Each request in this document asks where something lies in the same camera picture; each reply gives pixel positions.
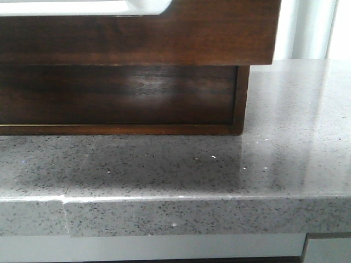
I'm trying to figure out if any white tray on cabinet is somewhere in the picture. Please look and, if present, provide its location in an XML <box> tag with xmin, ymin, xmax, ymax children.
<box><xmin>1</xmin><ymin>0</ymin><xmax>172</xmax><ymax>17</ymax></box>

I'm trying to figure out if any white curtain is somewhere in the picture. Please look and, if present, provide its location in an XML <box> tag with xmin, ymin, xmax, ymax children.
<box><xmin>274</xmin><ymin>0</ymin><xmax>350</xmax><ymax>61</ymax></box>

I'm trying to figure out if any dark wooden drawer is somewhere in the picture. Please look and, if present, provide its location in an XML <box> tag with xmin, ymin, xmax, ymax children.
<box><xmin>1</xmin><ymin>1</ymin><xmax>280</xmax><ymax>66</ymax></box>

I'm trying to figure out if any dark wooden drawer cabinet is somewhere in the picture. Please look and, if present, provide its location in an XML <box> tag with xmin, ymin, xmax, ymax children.
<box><xmin>1</xmin><ymin>65</ymin><xmax>250</xmax><ymax>135</ymax></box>

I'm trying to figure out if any grey cabinet under counter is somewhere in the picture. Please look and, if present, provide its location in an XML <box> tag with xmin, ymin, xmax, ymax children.
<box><xmin>1</xmin><ymin>233</ymin><xmax>350</xmax><ymax>262</ymax></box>

